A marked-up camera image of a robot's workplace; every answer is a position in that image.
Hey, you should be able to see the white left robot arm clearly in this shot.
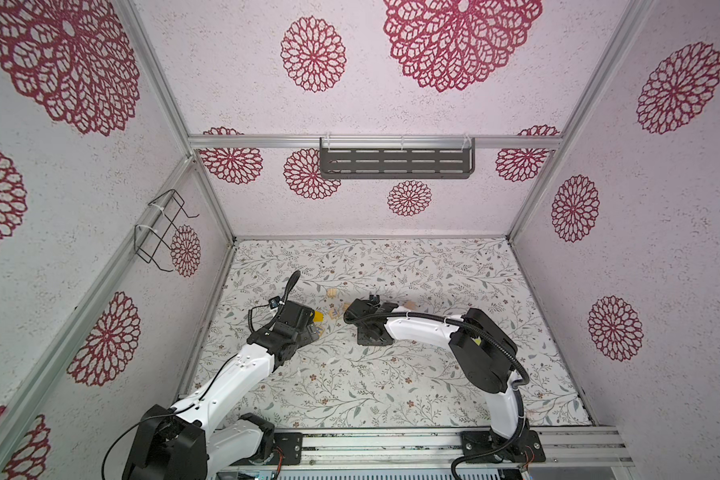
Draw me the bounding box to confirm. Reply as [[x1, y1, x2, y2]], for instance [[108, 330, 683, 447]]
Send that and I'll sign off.
[[122, 300, 323, 479]]

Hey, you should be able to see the grey slotted wall shelf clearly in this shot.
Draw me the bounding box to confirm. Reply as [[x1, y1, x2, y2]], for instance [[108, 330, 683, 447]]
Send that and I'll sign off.
[[318, 137, 475, 180]]

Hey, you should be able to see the black wire wall basket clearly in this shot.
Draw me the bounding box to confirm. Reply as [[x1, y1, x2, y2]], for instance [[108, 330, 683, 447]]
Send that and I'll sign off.
[[132, 189, 202, 278]]

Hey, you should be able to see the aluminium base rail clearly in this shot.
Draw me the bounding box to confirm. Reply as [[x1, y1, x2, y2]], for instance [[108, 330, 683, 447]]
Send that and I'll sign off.
[[215, 425, 637, 480]]

